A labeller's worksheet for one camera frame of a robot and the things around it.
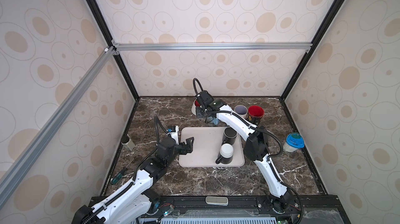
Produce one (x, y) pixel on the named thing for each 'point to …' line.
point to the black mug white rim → (229, 135)
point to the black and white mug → (226, 151)
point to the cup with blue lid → (294, 141)
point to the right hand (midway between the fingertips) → (199, 112)
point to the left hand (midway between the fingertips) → (191, 137)
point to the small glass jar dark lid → (127, 142)
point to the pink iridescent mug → (242, 110)
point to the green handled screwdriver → (118, 176)
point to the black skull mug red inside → (255, 113)
